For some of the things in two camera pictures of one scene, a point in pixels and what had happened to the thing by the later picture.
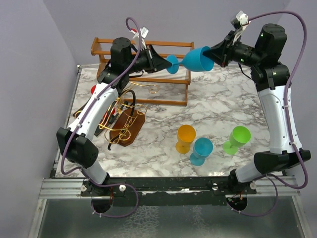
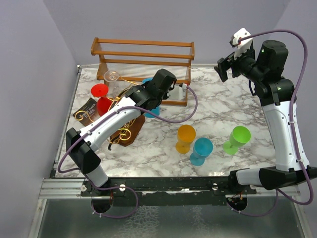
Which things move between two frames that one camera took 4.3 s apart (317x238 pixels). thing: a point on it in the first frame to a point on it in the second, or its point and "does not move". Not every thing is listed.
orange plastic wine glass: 186,135 does not move
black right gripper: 221,52 to 223,64
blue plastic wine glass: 194,60 to 155,109
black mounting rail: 167,191 does not move
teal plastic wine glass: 202,148 does not move
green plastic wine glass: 239,136 does not move
